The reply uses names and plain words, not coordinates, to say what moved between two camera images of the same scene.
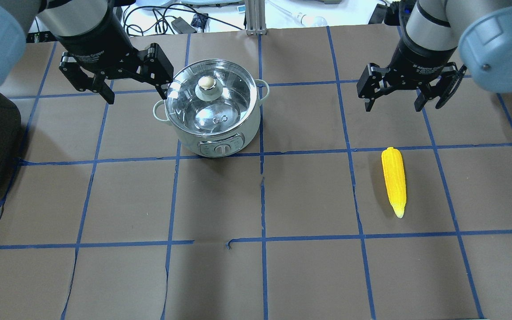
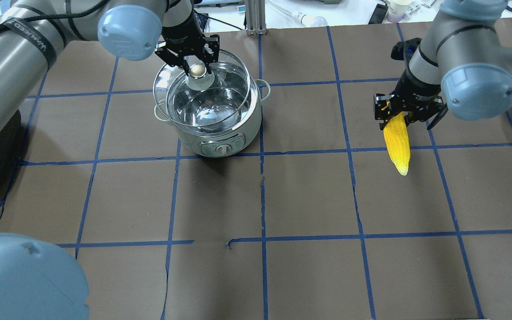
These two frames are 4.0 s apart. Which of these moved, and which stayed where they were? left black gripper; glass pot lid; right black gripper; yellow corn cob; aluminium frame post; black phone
Moved: glass pot lid; left black gripper; right black gripper; yellow corn cob
Stayed: black phone; aluminium frame post
